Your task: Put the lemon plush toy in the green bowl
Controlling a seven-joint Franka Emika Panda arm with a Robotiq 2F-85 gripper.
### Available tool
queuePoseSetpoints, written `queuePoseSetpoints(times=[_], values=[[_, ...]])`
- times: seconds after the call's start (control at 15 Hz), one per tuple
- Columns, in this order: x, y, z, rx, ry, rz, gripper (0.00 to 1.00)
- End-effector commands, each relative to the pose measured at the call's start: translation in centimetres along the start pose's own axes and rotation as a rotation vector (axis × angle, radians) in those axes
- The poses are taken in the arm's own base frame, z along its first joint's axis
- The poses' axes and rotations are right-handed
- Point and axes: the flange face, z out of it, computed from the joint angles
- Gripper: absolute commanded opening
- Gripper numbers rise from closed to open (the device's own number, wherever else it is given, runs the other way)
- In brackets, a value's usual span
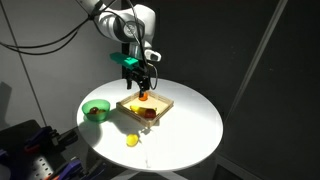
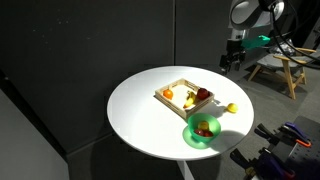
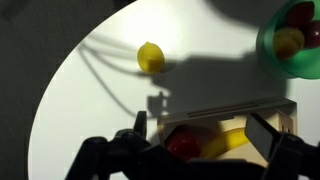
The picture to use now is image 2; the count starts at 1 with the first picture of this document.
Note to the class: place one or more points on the red toy apple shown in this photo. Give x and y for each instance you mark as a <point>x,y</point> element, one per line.
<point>202,93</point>

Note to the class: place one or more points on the white table pedestal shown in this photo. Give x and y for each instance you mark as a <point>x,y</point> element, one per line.
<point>185,170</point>

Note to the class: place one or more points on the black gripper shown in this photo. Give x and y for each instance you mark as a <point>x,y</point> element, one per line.
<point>235,50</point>

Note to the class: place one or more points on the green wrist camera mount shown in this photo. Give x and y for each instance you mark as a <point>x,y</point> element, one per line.
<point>255,41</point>

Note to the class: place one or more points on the dark red toy fruit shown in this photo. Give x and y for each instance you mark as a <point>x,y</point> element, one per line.
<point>199,132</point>

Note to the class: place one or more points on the black spring clamp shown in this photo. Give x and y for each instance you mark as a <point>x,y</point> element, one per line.
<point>241,160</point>

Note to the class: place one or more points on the yellow toy banana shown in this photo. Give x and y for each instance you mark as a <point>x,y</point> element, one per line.
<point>190,99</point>

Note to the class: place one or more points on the wooden slatted tray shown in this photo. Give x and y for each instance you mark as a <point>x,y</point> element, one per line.
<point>178,90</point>

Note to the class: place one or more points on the wooden chair with grey cushion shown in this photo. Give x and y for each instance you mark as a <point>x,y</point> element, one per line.
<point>288,71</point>

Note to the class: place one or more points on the green plastic bowl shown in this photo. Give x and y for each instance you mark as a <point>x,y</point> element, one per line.
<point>214,125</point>

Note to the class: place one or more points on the perforated metal breadboard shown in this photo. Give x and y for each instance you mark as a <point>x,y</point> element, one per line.
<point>310,160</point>

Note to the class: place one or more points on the purple clamp with orange tips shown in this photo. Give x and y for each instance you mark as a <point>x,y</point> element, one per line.
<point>275,165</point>
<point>296,133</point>

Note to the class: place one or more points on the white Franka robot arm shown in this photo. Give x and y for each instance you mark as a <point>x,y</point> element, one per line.
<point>248,13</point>

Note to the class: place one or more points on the small yellow toy fruit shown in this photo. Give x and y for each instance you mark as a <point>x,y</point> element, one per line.
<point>203,125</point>

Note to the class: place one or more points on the yellow lemon plush toy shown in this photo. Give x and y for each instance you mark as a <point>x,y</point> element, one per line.
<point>232,108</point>

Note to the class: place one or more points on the small red toy fruit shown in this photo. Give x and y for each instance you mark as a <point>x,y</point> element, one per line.
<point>208,134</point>

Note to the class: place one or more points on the orange toy fruit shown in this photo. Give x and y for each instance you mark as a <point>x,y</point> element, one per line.
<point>168,94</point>

